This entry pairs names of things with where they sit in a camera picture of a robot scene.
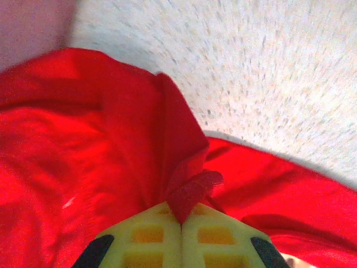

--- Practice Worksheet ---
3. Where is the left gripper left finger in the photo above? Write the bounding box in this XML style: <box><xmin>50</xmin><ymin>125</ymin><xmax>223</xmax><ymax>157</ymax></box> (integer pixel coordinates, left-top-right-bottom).
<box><xmin>72</xmin><ymin>201</ymin><xmax>182</xmax><ymax>268</ymax></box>

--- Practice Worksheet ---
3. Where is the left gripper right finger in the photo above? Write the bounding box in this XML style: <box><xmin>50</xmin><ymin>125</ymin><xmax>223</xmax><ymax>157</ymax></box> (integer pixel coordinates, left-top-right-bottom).
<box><xmin>181</xmin><ymin>203</ymin><xmax>291</xmax><ymax>268</ymax></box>

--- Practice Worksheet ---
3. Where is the red t-shirt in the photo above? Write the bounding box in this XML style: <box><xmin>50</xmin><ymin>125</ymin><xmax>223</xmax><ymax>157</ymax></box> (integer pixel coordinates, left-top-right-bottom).
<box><xmin>0</xmin><ymin>47</ymin><xmax>357</xmax><ymax>268</ymax></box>

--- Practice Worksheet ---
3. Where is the folded pink t-shirt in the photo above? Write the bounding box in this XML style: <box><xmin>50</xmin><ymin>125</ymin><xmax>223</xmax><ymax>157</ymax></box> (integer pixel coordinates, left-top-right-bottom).
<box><xmin>0</xmin><ymin>0</ymin><xmax>78</xmax><ymax>72</ymax></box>

